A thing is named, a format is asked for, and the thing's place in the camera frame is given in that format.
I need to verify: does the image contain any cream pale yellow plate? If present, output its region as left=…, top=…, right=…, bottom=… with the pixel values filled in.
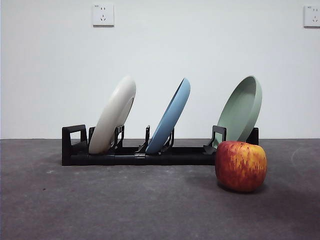
left=88, top=75, right=137, bottom=154

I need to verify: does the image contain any red yellow apple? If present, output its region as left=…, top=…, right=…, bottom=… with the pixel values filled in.
left=214, top=140, right=268, bottom=193

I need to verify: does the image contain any blue plate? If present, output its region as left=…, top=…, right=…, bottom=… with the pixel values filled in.
left=145, top=77, right=191, bottom=155

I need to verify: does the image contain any black plate rack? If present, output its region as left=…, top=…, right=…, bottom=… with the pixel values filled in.
left=61, top=124, right=260, bottom=167

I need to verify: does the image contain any green plate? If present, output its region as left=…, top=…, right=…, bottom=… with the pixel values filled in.
left=216, top=75, right=263, bottom=144

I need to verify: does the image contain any white wall socket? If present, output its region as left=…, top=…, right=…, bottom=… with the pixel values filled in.
left=92, top=3, right=115, bottom=28
left=303, top=5, right=320, bottom=28

